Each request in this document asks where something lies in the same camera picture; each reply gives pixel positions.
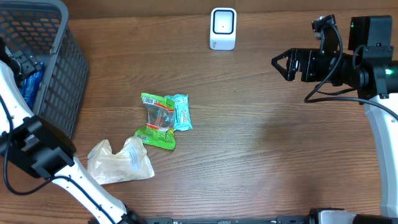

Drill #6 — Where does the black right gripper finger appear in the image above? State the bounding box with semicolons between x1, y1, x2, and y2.
271;49;292;62
271;58;289;81

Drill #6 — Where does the dark grey plastic basket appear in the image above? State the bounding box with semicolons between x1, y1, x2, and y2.
1;0;89;138

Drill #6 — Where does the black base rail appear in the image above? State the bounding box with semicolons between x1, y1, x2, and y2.
120;208;397;224

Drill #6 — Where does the teal wet wipes pack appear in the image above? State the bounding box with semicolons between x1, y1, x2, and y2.
165;94;193;131

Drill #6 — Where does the white barcode scanner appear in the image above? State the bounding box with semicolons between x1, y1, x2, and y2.
210;7;237;50

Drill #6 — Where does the green clear snack bag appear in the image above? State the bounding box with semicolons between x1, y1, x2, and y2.
135;93;176;150

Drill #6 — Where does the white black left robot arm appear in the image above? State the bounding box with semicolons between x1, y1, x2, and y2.
1;41;145;223

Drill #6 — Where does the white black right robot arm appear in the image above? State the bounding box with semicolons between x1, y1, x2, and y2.
271;14;397;223

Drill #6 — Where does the blue snack bar wrapper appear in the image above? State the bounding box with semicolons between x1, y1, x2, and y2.
20;62;45;110

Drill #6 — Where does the beige clear plastic bag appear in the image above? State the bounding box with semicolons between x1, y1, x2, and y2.
86;136;155;185

